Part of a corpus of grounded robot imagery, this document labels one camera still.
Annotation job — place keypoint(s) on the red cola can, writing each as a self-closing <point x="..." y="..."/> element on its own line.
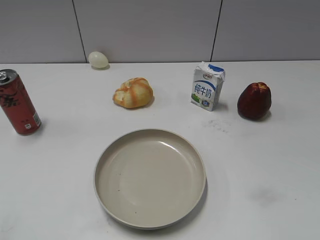
<point x="16" y="103"/>

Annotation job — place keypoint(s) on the beige round plate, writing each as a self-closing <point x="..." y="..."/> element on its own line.
<point x="149" y="179"/>

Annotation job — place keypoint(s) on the bread roll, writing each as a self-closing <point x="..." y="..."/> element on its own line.
<point x="133" y="93"/>

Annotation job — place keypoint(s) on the white blue milk carton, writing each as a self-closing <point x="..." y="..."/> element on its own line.
<point x="207" y="85"/>

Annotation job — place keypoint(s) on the white egg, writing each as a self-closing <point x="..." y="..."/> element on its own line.
<point x="98" y="60"/>

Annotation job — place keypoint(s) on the dark red apple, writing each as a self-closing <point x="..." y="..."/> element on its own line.
<point x="255" y="101"/>

